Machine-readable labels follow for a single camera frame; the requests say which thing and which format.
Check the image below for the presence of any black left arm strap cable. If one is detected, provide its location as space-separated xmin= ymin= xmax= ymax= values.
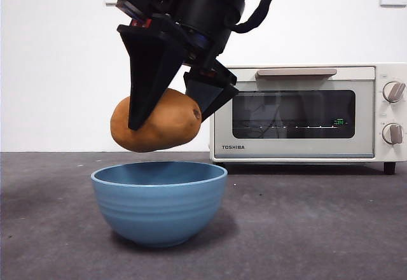
xmin=233 ymin=0 xmax=274 ymax=34

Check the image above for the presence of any cream toaster oven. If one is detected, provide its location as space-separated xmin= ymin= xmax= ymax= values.
xmin=209 ymin=63 xmax=407 ymax=175

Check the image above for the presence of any blue ribbed bowl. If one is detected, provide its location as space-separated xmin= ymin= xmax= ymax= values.
xmin=90 ymin=161 xmax=229 ymax=249

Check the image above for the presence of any glass oven door with handle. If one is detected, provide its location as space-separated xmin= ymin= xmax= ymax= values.
xmin=213 ymin=66 xmax=376 ymax=159

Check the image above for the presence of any brown potato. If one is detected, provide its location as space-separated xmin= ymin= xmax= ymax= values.
xmin=109 ymin=88 xmax=204 ymax=153

